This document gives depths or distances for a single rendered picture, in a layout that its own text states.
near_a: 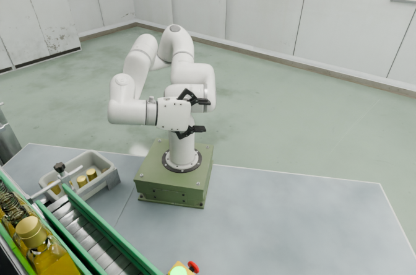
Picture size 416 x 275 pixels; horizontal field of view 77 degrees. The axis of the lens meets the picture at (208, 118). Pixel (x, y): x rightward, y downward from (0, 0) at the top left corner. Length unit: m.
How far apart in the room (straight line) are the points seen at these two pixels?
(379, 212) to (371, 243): 0.15
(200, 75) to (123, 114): 0.30
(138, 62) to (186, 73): 0.16
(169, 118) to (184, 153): 0.22
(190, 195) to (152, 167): 0.18
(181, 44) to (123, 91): 0.34
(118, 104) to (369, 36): 3.36
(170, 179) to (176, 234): 0.18
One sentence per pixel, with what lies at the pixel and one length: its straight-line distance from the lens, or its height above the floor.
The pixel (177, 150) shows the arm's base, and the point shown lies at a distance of 0.95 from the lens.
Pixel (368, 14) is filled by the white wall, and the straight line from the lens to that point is 3.74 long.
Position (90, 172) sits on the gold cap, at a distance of 1.13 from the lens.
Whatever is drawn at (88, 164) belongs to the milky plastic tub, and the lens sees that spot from 1.21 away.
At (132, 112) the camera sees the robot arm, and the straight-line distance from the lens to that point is 0.76.
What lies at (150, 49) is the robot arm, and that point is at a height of 1.24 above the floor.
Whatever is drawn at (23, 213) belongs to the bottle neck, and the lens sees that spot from 0.62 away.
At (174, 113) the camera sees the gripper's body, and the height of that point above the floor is 1.13.
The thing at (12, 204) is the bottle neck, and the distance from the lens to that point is 0.66.
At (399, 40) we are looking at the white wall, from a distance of 3.76.
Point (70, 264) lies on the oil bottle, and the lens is 0.65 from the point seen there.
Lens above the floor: 1.56
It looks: 35 degrees down
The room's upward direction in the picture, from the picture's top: straight up
